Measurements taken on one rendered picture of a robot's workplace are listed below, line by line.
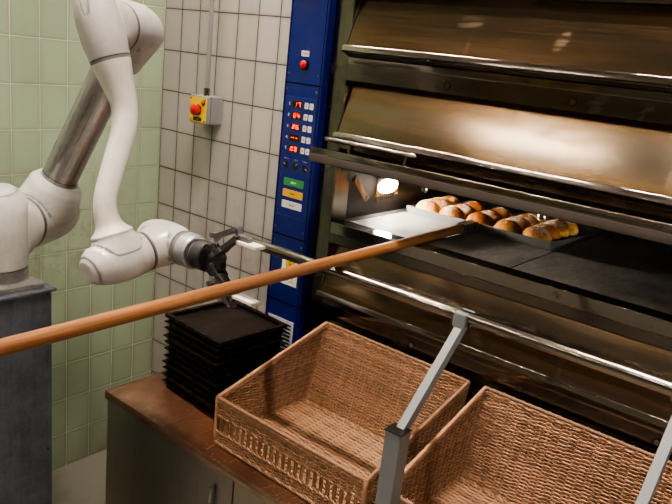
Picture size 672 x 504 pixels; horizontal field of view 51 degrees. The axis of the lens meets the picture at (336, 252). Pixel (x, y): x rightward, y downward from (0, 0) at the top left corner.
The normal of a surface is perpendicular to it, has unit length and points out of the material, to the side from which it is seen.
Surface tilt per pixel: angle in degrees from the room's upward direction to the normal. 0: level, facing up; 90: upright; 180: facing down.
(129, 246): 63
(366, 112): 70
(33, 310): 90
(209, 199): 90
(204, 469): 90
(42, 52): 90
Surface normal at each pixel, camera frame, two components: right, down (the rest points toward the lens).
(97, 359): 0.77, 0.25
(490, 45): -0.55, -0.19
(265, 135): -0.63, 0.14
